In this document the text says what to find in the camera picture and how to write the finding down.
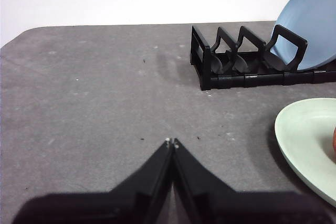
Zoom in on blue plate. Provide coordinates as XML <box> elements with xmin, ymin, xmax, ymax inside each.
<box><xmin>270</xmin><ymin>0</ymin><xmax>336</xmax><ymax>72</ymax></box>

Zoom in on black plate rack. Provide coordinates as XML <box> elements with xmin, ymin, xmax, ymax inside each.
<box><xmin>190</xmin><ymin>24</ymin><xmax>336</xmax><ymax>91</ymax></box>

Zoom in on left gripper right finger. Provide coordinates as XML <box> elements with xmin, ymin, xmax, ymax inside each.
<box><xmin>173</xmin><ymin>137</ymin><xmax>334</xmax><ymax>224</ymax></box>

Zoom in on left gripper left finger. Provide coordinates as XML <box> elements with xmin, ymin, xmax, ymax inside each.
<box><xmin>12</xmin><ymin>139</ymin><xmax>173</xmax><ymax>224</ymax></box>

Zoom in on green plate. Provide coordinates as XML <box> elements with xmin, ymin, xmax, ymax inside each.
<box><xmin>274</xmin><ymin>97</ymin><xmax>336</xmax><ymax>208</ymax></box>

